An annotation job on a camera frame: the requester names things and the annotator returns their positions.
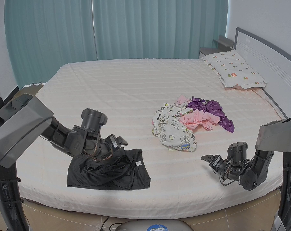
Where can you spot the pink garment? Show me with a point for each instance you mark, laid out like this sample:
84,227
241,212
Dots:
196,118

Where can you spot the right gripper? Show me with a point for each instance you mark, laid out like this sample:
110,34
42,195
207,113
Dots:
219,165

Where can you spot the purple garment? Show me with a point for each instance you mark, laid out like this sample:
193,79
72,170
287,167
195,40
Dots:
213,107

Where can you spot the white printed garment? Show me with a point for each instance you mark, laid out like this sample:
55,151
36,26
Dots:
174,138

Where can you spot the grey bedside table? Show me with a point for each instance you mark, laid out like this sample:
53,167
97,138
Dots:
205,50

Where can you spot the bed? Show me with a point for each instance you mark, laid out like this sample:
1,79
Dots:
123,92

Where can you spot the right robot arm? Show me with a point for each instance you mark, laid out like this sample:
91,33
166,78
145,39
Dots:
278,133

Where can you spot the black T-shirt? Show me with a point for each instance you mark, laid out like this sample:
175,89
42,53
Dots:
126,174

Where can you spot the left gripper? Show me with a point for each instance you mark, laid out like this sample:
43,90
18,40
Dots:
114,143

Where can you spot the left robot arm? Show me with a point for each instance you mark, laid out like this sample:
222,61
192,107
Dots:
20,124

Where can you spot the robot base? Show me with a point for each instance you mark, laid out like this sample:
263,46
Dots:
135,226

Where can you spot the white printed pillow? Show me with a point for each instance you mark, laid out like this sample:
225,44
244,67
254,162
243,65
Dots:
234,68

